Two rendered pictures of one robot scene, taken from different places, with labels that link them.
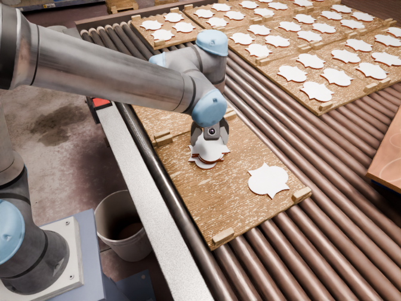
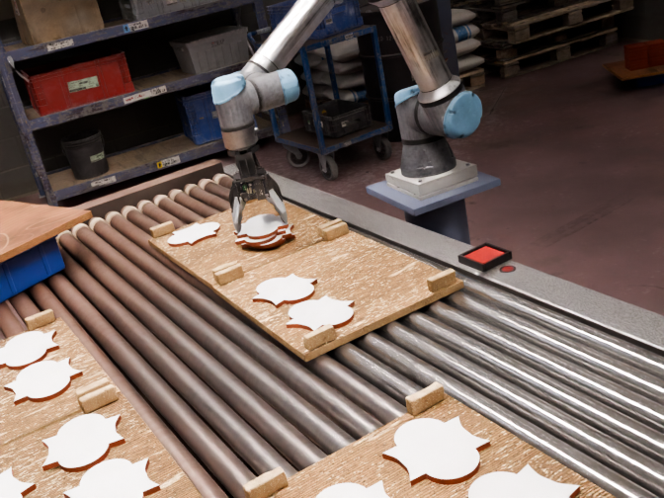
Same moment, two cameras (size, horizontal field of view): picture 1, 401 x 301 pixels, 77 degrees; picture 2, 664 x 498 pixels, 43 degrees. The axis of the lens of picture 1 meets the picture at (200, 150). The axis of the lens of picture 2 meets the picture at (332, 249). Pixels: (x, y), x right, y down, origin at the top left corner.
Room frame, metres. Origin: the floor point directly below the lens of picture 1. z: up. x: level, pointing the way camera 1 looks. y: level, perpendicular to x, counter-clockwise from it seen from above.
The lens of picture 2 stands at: (2.38, 0.15, 1.64)
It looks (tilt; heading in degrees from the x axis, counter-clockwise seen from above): 23 degrees down; 181
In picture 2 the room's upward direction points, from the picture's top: 12 degrees counter-clockwise
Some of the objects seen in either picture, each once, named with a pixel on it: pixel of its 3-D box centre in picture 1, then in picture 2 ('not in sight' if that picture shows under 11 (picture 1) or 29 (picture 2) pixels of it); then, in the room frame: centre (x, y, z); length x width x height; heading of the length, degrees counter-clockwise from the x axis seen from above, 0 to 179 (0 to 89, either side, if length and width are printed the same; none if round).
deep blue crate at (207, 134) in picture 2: not in sight; (214, 109); (-3.87, -0.61, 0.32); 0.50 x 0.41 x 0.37; 108
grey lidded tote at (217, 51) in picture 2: not in sight; (211, 49); (-3.85, -0.53, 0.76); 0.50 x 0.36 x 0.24; 118
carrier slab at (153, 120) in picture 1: (175, 100); (330, 287); (0.87, 0.11, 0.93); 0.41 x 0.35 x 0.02; 27
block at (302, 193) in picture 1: (301, 194); (162, 229); (0.39, -0.29, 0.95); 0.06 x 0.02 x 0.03; 118
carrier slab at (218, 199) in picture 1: (225, 169); (244, 237); (0.50, -0.08, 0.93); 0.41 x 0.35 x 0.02; 28
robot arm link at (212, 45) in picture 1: (210, 57); (233, 102); (0.58, -0.02, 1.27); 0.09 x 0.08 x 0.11; 118
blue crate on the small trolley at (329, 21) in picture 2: not in sight; (314, 16); (-2.97, 0.24, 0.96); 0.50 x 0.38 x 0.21; 37
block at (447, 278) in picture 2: not in sight; (442, 280); (0.98, 0.32, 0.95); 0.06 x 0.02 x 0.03; 117
